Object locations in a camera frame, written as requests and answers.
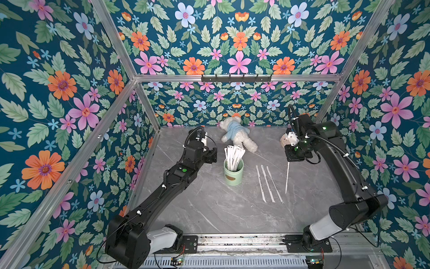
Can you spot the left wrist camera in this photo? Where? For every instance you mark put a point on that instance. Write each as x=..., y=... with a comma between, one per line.
x=202, y=137

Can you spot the green metal straw cup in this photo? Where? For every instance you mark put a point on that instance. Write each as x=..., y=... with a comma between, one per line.
x=234, y=178

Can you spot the beige round alarm clock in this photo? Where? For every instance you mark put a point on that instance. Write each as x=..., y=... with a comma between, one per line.
x=284, y=140

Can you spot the bundle of wrapped straws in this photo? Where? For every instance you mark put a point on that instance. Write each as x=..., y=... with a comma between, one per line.
x=234, y=155

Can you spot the black wall hook rail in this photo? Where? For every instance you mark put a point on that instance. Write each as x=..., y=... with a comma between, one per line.
x=250, y=79

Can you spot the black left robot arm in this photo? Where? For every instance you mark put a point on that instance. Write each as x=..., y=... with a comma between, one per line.
x=130, y=241

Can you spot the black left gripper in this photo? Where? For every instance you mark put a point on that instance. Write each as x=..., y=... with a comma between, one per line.
x=209, y=158

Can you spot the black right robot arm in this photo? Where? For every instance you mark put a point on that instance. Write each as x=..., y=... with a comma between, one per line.
x=360, y=201

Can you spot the white teddy bear blue shirt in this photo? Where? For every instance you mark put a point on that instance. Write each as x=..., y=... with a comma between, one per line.
x=237, y=133

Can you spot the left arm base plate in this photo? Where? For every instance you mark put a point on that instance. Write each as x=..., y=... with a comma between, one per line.
x=188, y=245

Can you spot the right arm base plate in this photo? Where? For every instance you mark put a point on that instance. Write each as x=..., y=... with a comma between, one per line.
x=306, y=244

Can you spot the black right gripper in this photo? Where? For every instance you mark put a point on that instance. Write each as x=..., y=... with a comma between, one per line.
x=293, y=153

